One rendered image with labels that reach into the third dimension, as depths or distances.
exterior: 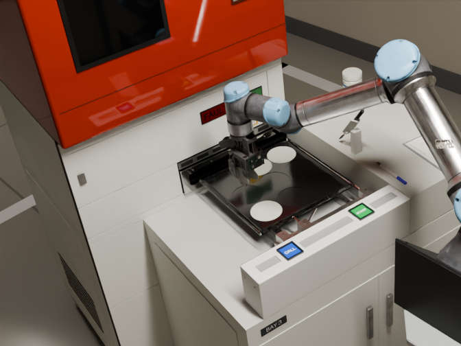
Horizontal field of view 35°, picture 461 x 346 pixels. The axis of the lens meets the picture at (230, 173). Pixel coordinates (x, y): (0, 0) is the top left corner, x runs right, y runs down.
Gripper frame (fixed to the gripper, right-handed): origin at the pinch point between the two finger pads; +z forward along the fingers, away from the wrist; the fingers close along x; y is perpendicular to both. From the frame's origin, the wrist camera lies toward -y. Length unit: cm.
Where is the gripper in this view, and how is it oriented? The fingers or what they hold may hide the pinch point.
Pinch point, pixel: (243, 181)
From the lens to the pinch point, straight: 229.4
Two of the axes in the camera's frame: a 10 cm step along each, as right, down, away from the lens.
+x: 7.9, -4.3, 4.3
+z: 1.2, 8.0, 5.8
